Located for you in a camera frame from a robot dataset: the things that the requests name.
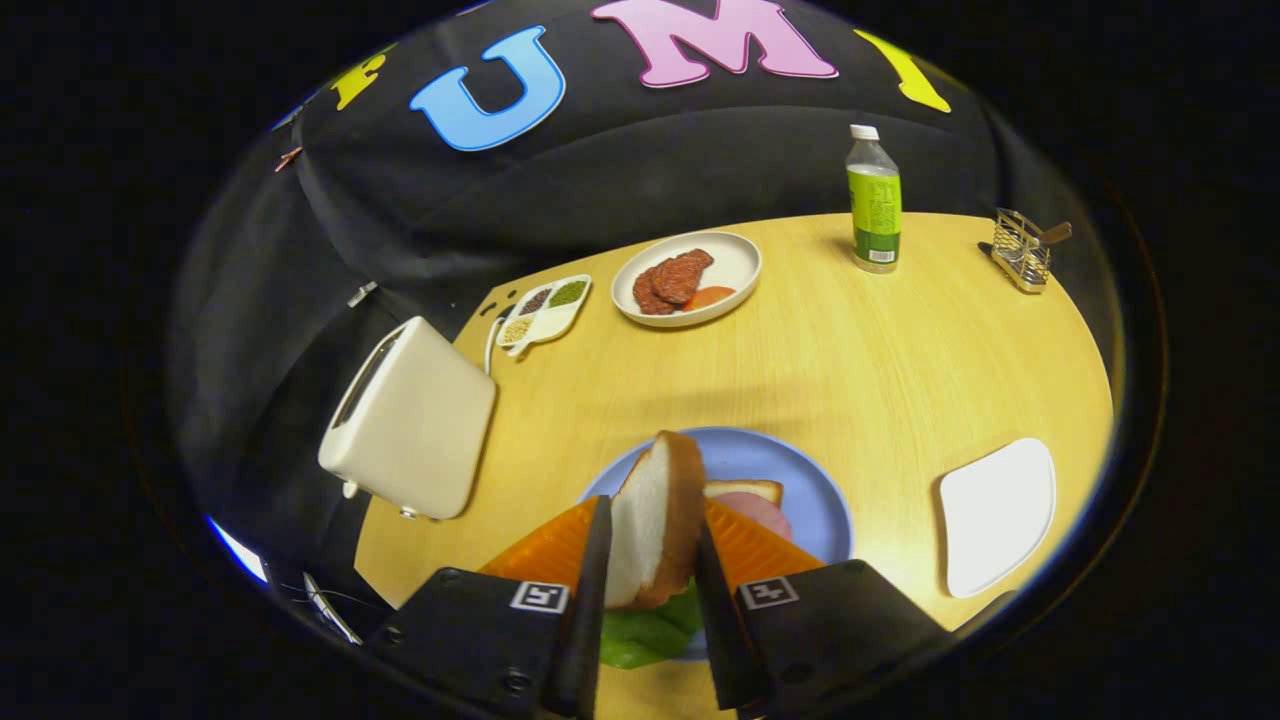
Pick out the white curved frame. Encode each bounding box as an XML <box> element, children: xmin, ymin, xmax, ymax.
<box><xmin>303</xmin><ymin>572</ymin><xmax>366</xmax><ymax>646</ymax></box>

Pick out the white round plate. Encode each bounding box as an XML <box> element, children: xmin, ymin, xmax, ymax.
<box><xmin>611</xmin><ymin>231</ymin><xmax>763</xmax><ymax>329</ymax></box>

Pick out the green lettuce leaf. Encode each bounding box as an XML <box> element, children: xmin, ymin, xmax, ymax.
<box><xmin>598</xmin><ymin>580</ymin><xmax>706</xmax><ymax>671</ymax></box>

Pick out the white toaster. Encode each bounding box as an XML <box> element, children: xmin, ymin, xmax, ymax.
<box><xmin>318</xmin><ymin>316</ymin><xmax>498</xmax><ymax>521</ymax></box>

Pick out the green label plastic bottle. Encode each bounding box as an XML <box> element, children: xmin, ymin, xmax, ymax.
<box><xmin>845</xmin><ymin>124</ymin><xmax>903</xmax><ymax>274</ymax></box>

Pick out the white divided seasoning tray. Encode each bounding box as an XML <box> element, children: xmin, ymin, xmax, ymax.
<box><xmin>496</xmin><ymin>274</ymin><xmax>593</xmax><ymax>358</ymax></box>

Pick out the white square plate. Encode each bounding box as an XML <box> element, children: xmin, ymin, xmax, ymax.
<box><xmin>938</xmin><ymin>437</ymin><xmax>1058</xmax><ymax>601</ymax></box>

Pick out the blue round plate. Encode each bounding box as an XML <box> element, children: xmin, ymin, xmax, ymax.
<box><xmin>580</xmin><ymin>427</ymin><xmax>854</xmax><ymax>661</ymax></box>

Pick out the white bread slice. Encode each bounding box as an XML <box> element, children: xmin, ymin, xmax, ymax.
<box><xmin>604</xmin><ymin>430</ymin><xmax>707</xmax><ymax>611</ymax></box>

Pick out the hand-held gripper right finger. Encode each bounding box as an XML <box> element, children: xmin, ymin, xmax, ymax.
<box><xmin>693</xmin><ymin>500</ymin><xmax>956</xmax><ymax>716</ymax></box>

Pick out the metal wire rack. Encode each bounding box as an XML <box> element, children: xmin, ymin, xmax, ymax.
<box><xmin>978</xmin><ymin>208</ymin><xmax>1073</xmax><ymax>295</ymax></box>

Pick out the brown meat slice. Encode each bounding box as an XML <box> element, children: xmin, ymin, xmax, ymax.
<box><xmin>632</xmin><ymin>265</ymin><xmax>676</xmax><ymax>317</ymax></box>
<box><xmin>650</xmin><ymin>249</ymin><xmax>715</xmax><ymax>306</ymax></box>

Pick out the pink ham slice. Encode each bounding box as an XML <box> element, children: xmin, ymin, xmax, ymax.
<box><xmin>712</xmin><ymin>491</ymin><xmax>793</xmax><ymax>543</ymax></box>

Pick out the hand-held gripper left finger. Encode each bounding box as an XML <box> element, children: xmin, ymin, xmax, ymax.
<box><xmin>365</xmin><ymin>495</ymin><xmax>613</xmax><ymax>719</ymax></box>

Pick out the black backdrop cloth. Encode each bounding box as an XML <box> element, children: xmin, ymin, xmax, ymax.
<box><xmin>170</xmin><ymin>0</ymin><xmax>1121</xmax><ymax>561</ymax></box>

